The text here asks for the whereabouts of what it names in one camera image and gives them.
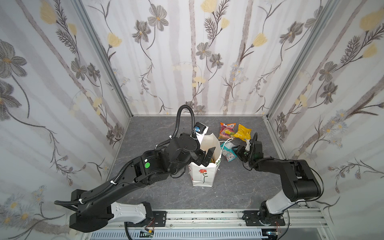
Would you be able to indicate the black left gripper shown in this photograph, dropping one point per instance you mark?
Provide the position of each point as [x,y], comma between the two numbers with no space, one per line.
[199,153]

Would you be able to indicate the yellow chips bag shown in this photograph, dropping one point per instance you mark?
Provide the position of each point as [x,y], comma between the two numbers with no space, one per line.
[243,133]

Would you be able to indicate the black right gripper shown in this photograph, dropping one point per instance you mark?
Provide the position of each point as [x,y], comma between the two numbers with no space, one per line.
[245,153]

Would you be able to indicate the white floral paper bag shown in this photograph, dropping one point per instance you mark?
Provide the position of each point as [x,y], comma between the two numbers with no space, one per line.
[204,176]

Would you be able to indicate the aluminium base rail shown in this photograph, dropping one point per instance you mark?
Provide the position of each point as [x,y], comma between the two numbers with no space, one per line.
[233,219]

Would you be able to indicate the right aluminium corner post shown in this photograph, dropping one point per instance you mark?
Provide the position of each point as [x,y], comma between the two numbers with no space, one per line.
[314,35]

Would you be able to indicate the pink orange candy bag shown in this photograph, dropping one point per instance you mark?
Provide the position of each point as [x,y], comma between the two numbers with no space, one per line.
[227,131]

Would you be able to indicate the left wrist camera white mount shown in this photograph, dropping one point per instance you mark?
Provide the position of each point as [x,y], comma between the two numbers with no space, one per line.
[200,130]

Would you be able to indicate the small green circuit board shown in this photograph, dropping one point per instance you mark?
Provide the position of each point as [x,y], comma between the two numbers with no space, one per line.
[146,233]

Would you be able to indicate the teal snack bag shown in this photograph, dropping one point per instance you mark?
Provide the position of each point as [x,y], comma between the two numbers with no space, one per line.
[228,152]

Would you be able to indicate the white slotted cable duct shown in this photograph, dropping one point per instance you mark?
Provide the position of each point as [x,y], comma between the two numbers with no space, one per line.
[206,234]

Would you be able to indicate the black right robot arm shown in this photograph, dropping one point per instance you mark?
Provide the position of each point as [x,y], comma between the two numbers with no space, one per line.
[298,180]

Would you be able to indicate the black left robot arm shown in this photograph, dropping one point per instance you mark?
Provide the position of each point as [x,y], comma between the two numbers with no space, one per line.
[93,209]

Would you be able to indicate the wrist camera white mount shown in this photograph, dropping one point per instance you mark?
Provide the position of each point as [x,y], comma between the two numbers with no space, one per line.
[200,130]
[248,145]

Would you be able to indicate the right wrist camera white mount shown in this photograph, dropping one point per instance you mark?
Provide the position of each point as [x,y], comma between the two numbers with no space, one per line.
[248,145]

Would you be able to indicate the left aluminium corner post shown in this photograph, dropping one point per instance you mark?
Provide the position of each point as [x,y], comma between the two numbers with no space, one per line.
[100,51]

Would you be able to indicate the aluminium corner post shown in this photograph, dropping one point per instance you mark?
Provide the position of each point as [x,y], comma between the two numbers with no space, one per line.
[314,35]
[100,51]

